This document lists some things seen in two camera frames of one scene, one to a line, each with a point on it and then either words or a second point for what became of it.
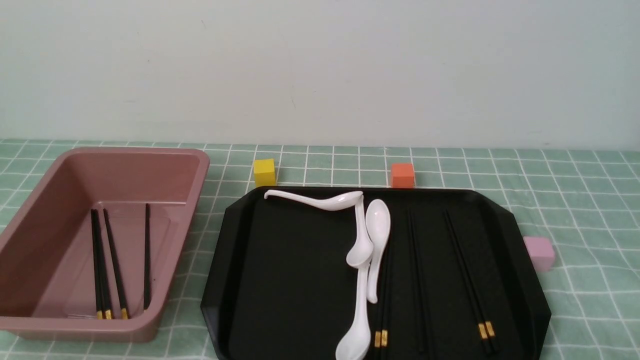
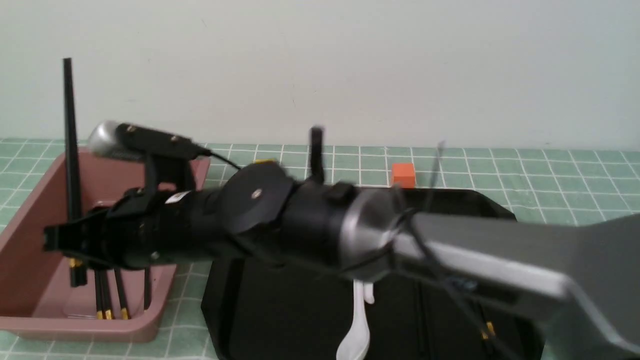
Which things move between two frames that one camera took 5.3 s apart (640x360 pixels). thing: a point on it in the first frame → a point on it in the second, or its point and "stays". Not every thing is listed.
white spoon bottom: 355,343 stays
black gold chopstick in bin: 97,272 stays
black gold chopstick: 381,322 → 78,266
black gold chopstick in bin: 105,283 stays
